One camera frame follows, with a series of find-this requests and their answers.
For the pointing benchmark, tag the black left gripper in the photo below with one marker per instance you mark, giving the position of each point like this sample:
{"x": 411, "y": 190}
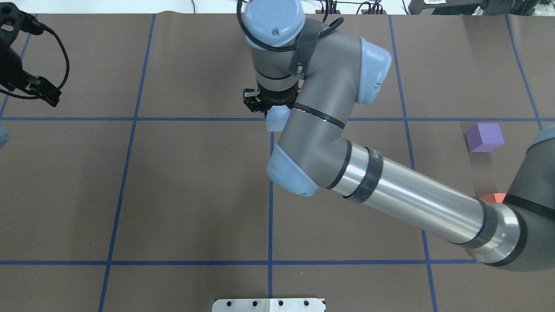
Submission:
{"x": 9, "y": 74}

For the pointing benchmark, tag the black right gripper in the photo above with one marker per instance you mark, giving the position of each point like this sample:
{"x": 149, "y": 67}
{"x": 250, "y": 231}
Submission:
{"x": 253, "y": 103}

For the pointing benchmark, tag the light blue foam block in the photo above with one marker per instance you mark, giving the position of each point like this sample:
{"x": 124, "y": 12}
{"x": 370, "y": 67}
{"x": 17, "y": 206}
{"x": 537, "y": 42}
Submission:
{"x": 276, "y": 118}

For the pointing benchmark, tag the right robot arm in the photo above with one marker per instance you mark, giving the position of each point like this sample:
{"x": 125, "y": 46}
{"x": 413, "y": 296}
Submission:
{"x": 318, "y": 74}

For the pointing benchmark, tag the purple foam block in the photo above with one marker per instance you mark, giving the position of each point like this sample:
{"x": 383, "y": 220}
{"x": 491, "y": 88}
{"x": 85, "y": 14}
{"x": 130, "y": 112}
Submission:
{"x": 484, "y": 137}

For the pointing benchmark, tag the orange foam block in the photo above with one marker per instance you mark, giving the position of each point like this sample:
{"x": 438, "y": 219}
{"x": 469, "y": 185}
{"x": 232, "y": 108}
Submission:
{"x": 494, "y": 198}

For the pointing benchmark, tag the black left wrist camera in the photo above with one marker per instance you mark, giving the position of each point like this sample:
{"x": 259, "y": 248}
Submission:
{"x": 16, "y": 20}

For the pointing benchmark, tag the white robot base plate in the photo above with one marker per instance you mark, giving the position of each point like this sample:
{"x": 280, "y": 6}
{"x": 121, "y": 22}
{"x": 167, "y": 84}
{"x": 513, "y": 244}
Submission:
{"x": 270, "y": 305}

